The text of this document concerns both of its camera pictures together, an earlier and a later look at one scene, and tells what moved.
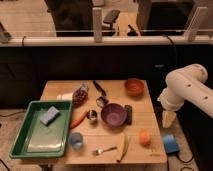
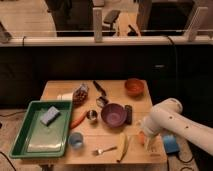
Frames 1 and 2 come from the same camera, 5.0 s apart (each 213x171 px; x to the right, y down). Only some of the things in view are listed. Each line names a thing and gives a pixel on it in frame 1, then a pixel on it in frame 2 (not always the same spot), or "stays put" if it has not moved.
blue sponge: [50, 115] stays put
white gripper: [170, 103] → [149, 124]
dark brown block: [129, 110] stays put
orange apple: [145, 137] stays put
